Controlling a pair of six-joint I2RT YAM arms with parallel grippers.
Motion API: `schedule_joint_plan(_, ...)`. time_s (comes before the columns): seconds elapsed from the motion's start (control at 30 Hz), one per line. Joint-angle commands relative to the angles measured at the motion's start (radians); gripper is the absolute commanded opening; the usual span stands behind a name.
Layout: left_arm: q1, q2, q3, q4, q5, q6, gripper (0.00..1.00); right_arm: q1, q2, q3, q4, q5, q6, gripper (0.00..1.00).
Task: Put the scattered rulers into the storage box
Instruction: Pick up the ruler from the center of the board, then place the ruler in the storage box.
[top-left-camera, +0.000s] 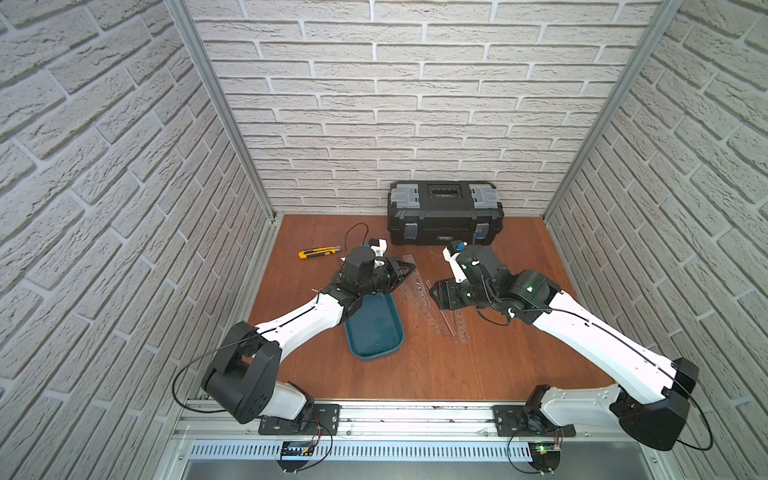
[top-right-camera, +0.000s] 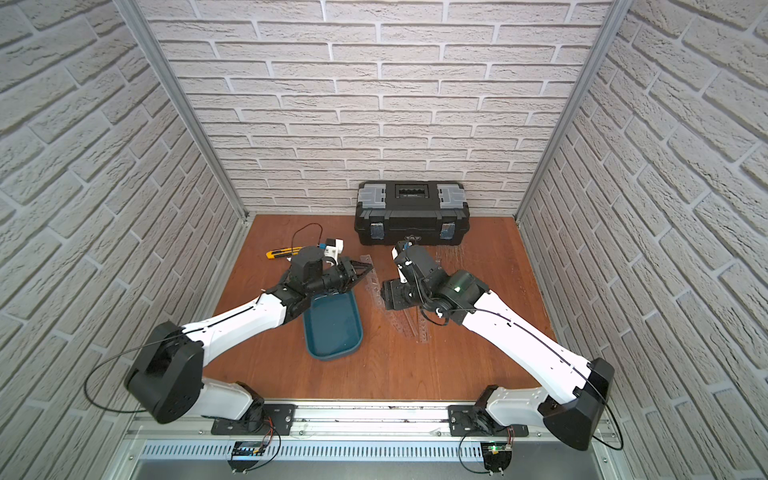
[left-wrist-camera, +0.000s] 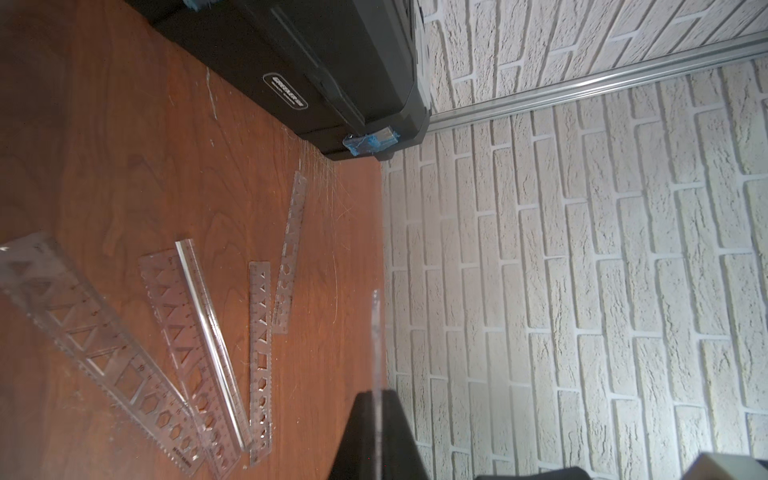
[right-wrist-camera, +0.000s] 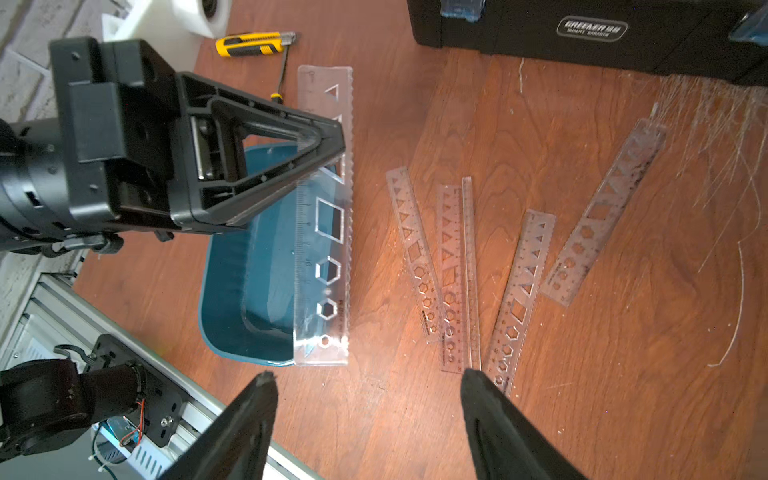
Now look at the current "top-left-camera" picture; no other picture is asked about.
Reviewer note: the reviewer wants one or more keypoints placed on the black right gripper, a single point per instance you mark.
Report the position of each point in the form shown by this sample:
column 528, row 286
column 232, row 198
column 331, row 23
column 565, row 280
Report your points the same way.
column 443, row 290

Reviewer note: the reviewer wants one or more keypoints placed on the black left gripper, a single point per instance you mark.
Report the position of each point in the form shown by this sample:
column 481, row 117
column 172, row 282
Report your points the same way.
column 390, row 275

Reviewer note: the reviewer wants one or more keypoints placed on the clear stencil ruler with triangles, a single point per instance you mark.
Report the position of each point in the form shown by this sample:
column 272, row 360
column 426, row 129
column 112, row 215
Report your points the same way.
column 410, row 286

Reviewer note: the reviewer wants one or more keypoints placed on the clear plain ruler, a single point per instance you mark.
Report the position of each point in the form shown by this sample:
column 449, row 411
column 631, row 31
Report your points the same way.
column 440, row 321

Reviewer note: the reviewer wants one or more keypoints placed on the clear stencil ruler with holes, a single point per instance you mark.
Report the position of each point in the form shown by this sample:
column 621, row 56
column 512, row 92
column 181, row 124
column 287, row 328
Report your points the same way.
column 460, row 326

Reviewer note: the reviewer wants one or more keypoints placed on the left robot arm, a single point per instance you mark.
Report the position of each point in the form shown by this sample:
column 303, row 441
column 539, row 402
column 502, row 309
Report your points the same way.
column 242, row 376

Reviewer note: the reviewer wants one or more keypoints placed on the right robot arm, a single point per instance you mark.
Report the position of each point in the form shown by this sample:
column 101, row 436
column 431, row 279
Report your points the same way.
column 650, row 396

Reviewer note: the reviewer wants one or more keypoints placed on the teal plastic storage box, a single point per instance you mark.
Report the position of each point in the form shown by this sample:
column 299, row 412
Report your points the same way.
column 375, row 330

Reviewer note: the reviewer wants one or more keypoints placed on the black plastic toolbox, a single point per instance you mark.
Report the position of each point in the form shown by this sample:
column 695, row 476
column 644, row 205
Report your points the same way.
column 426, row 213

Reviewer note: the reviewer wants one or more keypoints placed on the yellow black utility knife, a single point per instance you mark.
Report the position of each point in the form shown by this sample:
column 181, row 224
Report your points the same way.
column 319, row 252

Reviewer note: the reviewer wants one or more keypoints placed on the right controller board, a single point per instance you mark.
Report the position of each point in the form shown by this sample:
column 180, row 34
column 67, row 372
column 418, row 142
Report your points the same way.
column 545, row 457

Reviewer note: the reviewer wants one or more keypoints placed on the controller board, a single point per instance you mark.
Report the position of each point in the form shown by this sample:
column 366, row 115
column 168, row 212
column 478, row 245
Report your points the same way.
column 545, row 457
column 296, row 455

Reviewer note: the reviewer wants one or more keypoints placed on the left controller board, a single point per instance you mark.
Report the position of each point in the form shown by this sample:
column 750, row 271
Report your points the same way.
column 296, row 455

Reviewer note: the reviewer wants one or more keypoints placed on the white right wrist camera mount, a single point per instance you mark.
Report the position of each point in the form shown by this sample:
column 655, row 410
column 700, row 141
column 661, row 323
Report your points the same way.
column 461, row 259

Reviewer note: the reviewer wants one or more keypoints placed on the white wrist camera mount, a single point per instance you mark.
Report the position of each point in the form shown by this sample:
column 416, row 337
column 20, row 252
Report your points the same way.
column 461, row 259
column 379, row 248

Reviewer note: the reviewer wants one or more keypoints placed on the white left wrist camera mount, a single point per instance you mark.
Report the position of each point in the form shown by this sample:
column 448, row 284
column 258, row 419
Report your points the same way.
column 379, row 248

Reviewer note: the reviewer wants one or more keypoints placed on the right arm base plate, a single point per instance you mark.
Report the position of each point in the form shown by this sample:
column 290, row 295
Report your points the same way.
column 518, row 421

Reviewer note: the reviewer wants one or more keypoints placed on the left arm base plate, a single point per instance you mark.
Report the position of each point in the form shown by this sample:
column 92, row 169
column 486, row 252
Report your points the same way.
column 315, row 418

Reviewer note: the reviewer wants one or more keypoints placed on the aluminium front rail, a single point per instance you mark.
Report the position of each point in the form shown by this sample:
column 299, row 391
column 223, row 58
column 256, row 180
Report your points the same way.
column 362, row 420

